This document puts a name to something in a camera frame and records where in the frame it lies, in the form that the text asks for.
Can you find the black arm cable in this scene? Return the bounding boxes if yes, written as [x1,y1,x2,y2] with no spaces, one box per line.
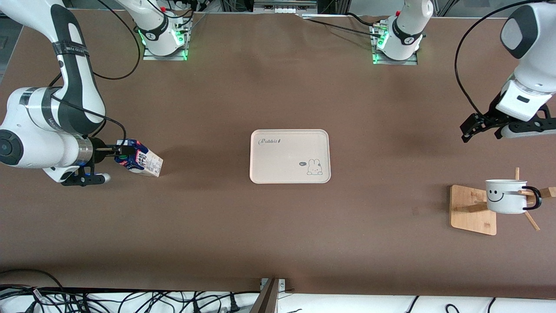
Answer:
[50,0,142,150]
[454,0,543,117]

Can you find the black cable tangle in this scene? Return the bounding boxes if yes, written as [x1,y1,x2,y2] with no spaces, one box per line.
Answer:
[0,285,261,313]

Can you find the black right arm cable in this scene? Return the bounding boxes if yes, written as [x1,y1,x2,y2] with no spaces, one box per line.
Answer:
[50,0,142,150]

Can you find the short black base cable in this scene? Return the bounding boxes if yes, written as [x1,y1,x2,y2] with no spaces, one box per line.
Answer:
[345,12,387,27]

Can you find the wooden mug stand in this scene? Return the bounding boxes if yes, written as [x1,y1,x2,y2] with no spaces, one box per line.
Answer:
[450,167,556,236]

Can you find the cream rabbit print tray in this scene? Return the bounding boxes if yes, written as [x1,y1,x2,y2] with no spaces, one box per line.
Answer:
[249,129,331,184]

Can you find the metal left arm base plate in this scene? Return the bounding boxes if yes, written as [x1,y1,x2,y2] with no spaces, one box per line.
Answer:
[373,22,418,66]

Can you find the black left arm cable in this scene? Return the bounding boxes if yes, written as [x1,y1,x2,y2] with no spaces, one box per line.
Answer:
[454,0,543,117]

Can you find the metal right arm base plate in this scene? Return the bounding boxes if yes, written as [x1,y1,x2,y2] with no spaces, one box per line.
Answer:
[143,17,188,60]

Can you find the black arched cable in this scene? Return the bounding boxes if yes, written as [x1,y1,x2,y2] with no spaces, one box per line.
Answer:
[0,269,66,291]

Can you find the long black base cable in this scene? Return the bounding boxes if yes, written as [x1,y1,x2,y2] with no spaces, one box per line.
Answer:
[300,17,381,37]

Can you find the white smiley face mug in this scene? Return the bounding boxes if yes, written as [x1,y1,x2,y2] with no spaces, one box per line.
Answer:
[485,179,543,214]

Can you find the grey power strip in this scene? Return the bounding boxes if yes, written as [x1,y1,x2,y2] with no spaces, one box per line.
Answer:
[253,0,318,13]

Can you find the dark camera post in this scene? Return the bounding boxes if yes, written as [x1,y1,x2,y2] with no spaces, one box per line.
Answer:
[250,278,281,313]

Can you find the blue white milk carton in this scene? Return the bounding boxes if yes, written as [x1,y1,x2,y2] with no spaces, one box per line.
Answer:
[114,139,164,178]

